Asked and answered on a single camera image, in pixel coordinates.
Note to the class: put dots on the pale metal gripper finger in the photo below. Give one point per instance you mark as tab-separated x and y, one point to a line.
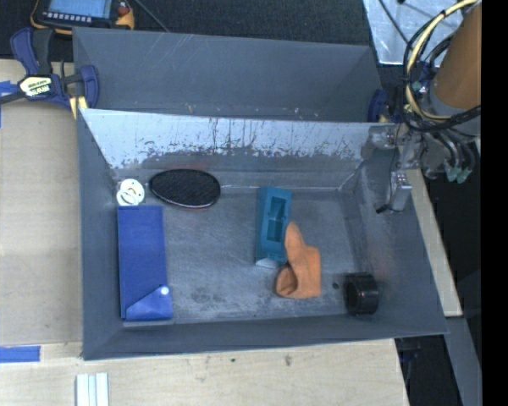
401	195
381	137

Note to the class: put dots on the teal plastic moulded block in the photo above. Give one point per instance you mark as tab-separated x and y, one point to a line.
271	222

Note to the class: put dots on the grey metal bin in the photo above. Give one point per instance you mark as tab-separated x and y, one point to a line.
237	78

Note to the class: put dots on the black oval mesh pad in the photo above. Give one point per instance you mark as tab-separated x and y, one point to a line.
185	188

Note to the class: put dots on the blue flat pouch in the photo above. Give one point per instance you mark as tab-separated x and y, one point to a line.
141	256

